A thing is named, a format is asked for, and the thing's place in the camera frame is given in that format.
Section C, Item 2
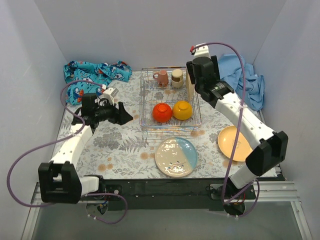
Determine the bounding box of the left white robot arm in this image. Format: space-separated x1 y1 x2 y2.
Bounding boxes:
38 93 133 204

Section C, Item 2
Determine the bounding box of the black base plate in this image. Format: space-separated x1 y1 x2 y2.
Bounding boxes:
74 177 257 212

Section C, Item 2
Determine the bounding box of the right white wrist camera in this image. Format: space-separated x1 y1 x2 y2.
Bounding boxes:
190 43 211 59

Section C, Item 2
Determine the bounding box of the yellow bowl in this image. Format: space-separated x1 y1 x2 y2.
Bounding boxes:
172 101 193 121

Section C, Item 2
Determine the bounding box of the plain orange plate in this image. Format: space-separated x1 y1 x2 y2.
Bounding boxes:
217 125 253 162

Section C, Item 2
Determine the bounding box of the red orange bowl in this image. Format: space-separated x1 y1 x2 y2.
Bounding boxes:
152 102 173 123

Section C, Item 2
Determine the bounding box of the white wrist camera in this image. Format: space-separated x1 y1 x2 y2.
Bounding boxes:
190 43 211 59
100 87 119 105

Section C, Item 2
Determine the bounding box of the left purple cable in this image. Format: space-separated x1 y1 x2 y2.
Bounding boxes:
6 80 128 225

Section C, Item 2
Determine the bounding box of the pink mug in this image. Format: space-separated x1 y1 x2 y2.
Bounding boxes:
152 69 169 87

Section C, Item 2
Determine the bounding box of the floral table mat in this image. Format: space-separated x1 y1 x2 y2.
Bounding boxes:
76 71 243 179

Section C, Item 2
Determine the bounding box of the steel tumbler cup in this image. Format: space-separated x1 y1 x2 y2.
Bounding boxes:
171 69 184 88

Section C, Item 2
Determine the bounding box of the blue shark pattern cloth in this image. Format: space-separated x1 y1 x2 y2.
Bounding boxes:
63 61 132 105

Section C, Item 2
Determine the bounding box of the aluminium frame rail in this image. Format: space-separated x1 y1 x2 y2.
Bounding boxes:
22 180 312 240

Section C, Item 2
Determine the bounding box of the beige and blue plate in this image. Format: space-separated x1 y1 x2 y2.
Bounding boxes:
154 137 198 178

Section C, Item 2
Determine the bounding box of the beige bird pattern plate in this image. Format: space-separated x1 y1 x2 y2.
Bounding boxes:
185 69 195 102

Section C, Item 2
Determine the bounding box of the wire dish rack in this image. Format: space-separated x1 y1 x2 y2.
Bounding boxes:
139 66 202 132

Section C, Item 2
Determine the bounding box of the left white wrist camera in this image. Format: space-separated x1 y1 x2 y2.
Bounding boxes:
100 87 119 105

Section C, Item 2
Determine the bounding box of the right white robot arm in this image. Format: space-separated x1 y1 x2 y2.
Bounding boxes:
186 56 289 199

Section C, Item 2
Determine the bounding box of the light blue shirt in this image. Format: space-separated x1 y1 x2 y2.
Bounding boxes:
218 54 265 111

